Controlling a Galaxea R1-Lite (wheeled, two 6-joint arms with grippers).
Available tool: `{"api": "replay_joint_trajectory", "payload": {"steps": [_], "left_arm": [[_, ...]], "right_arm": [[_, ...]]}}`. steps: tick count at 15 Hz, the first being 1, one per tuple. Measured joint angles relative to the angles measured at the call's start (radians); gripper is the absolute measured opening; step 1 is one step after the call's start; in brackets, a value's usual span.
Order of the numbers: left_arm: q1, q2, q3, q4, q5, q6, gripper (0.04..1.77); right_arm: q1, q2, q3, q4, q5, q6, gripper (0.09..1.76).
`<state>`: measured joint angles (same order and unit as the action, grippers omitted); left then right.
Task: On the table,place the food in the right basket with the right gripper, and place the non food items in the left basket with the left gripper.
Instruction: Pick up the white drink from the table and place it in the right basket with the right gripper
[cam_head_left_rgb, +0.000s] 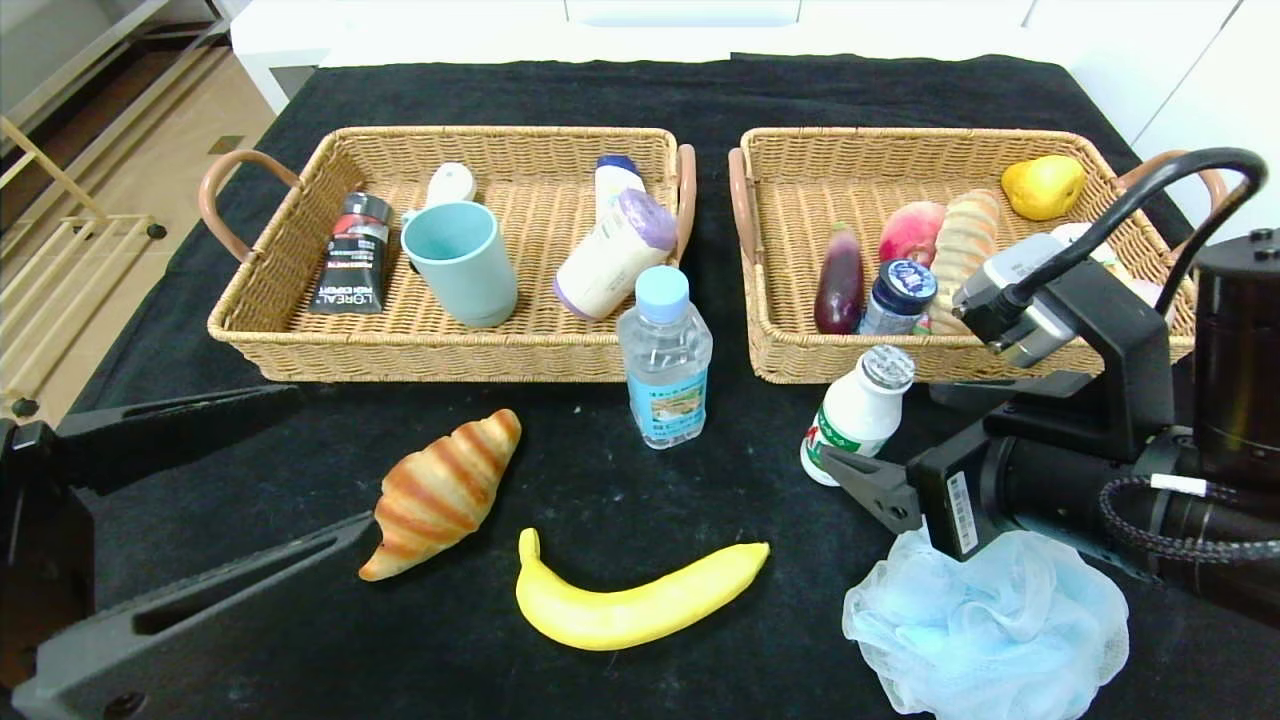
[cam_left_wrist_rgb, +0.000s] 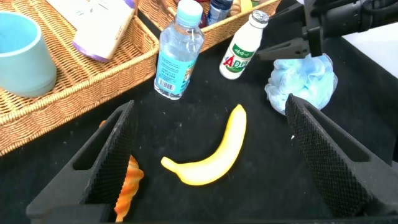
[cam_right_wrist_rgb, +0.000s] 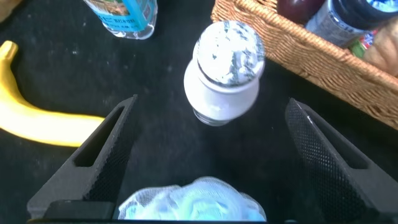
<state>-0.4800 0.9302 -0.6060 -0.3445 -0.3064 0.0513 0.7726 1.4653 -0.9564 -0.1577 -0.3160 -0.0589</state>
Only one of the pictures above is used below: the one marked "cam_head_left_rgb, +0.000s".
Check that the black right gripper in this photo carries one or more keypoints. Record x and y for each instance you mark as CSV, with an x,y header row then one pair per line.
x,y
952,500

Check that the white milk drink bottle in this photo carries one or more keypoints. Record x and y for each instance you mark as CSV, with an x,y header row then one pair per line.
x,y
855,410

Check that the wicker basket holding food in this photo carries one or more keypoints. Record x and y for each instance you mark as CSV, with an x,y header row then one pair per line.
x,y
800,200

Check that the beige oval toy potato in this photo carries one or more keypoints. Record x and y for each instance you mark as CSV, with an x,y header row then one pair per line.
x,y
1148,290

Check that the teal plastic mug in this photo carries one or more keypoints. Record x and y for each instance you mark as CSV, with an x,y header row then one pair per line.
x,y
470,288

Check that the white cupboard doors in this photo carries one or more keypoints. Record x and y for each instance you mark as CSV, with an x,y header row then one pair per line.
x,y
1200,80

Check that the purple toy eggplant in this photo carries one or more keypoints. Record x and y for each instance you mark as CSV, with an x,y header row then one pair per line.
x,y
840,290

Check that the clear water bottle blue cap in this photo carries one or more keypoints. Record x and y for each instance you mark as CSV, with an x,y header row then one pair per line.
x,y
665,370

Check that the pink toy peach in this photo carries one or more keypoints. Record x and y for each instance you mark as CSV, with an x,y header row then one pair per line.
x,y
908,235

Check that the light blue bath pouf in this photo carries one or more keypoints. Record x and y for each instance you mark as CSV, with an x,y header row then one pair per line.
x,y
1000,640

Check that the striped spiral bread roll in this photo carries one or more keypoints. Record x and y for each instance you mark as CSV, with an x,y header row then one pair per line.
x,y
962,250

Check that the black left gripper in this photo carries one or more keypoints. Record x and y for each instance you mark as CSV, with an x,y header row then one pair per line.
x,y
40,480

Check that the yellow toy pear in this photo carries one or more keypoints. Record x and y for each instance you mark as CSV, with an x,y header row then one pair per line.
x,y
1042,188

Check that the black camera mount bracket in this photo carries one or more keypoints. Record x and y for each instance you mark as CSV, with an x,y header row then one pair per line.
x,y
1130,350

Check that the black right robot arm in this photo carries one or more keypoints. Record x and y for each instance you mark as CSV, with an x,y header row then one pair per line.
x,y
1240,350

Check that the small white round-top bottle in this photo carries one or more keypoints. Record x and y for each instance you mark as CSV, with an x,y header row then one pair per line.
x,y
452,183

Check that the white bottle purple cap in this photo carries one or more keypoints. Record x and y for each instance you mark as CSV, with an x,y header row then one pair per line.
x,y
605,263

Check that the toy croissant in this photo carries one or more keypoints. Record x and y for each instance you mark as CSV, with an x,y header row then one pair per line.
x,y
440,495

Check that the white chewing gum pouch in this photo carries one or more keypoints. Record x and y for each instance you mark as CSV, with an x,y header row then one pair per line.
x,y
1078,233

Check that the dark blue lid bottle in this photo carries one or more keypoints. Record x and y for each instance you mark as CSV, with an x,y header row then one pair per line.
x,y
900,285

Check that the black L'Oreal tube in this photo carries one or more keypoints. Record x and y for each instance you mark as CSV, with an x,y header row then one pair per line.
x,y
352,258

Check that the grey framed shelf unit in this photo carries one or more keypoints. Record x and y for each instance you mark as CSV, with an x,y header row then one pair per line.
x,y
60,50

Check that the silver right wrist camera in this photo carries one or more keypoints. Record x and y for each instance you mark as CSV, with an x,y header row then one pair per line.
x,y
1045,330

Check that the black table cloth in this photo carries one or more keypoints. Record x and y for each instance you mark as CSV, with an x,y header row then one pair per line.
x,y
640,100

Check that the yellow toy banana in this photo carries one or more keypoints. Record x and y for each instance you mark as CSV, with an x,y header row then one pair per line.
x,y
620,615

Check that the white bottle blue cap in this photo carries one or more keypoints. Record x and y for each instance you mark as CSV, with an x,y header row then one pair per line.
x,y
615,188

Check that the beige wooden rolling rack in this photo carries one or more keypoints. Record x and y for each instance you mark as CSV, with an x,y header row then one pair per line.
x,y
90,225

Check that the wicker basket holding toiletries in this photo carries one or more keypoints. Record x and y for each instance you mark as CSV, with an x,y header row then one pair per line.
x,y
540,230

